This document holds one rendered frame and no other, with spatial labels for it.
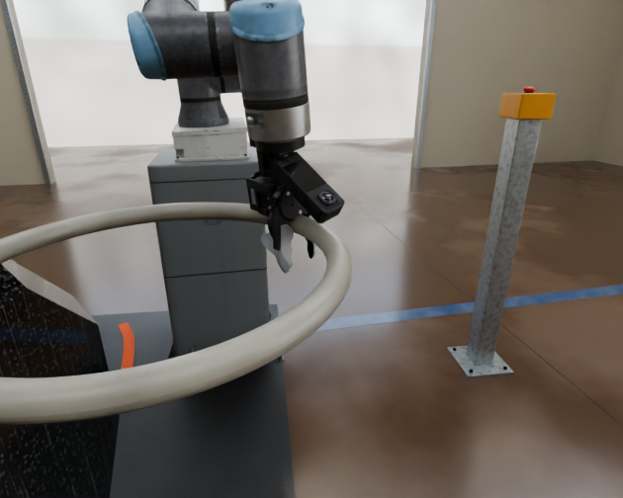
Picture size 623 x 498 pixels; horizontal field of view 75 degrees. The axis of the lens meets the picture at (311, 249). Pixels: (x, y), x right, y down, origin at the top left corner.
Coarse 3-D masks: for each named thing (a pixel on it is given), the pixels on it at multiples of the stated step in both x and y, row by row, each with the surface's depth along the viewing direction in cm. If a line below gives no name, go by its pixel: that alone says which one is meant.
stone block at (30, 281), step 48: (0, 288) 66; (48, 288) 86; (0, 336) 63; (48, 336) 76; (96, 336) 96; (0, 432) 63; (48, 432) 76; (96, 432) 94; (0, 480) 62; (48, 480) 75; (96, 480) 94
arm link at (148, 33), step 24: (144, 0) 62; (168, 0) 59; (192, 0) 63; (144, 24) 55; (168, 24) 56; (192, 24) 57; (144, 48) 56; (168, 48) 57; (192, 48) 57; (216, 48) 58; (144, 72) 59; (168, 72) 59; (192, 72) 60; (216, 72) 61
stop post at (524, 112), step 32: (512, 96) 133; (544, 96) 129; (512, 128) 137; (512, 160) 138; (512, 192) 143; (512, 224) 147; (512, 256) 152; (480, 288) 163; (480, 320) 164; (480, 352) 168
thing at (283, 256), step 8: (288, 232) 62; (264, 240) 65; (272, 240) 64; (288, 240) 62; (272, 248) 64; (288, 248) 63; (280, 256) 62; (288, 256) 63; (280, 264) 64; (288, 264) 64
